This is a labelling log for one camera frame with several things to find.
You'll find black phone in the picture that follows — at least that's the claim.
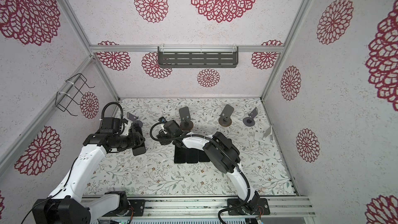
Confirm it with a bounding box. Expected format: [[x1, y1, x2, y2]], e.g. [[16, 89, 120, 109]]
[[132, 143, 147, 156], [186, 148, 199, 164], [174, 146, 187, 164], [198, 150, 210, 163]]

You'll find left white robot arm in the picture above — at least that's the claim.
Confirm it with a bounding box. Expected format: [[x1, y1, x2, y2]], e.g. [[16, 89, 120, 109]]
[[32, 119, 145, 224]]

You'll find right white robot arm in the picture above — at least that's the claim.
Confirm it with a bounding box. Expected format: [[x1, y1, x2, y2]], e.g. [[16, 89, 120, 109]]
[[149, 117, 260, 214]]

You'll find centre wood-rim phone stand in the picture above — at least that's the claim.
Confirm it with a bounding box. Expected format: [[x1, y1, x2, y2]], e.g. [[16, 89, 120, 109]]
[[179, 106, 193, 131]]

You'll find far left grey stand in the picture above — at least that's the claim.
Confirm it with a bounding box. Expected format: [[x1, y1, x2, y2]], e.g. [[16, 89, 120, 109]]
[[126, 112, 143, 128]]

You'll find grey stand with wood-rim base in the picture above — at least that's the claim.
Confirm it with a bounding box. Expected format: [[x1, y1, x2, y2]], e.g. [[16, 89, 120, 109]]
[[218, 104, 234, 127]]

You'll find purple round phone stand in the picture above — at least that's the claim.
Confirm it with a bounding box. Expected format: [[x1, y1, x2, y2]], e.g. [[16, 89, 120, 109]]
[[243, 107, 258, 127]]

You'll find white phone stand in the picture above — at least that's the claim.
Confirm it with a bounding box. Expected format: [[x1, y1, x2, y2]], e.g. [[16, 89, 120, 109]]
[[255, 125, 274, 141]]

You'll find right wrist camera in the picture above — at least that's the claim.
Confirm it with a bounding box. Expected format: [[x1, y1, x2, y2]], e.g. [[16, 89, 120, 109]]
[[159, 117, 167, 126]]

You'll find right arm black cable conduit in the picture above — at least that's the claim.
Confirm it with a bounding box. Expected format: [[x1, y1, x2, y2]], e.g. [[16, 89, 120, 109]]
[[149, 121, 251, 224]]

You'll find black wire wall rack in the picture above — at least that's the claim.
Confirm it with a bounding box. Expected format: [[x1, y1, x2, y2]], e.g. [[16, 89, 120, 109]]
[[55, 73, 95, 117]]

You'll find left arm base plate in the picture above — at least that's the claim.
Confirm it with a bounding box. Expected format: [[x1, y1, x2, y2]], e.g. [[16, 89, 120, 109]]
[[103, 199, 146, 217]]

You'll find grey wall shelf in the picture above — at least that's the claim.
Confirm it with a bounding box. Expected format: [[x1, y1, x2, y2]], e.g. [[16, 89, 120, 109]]
[[158, 46, 239, 68]]

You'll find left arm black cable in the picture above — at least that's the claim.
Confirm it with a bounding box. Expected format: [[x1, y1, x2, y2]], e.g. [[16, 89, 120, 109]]
[[20, 155, 78, 224]]

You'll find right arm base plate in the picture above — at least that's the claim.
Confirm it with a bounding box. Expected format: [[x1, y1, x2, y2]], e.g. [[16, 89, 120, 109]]
[[228, 198, 271, 216]]

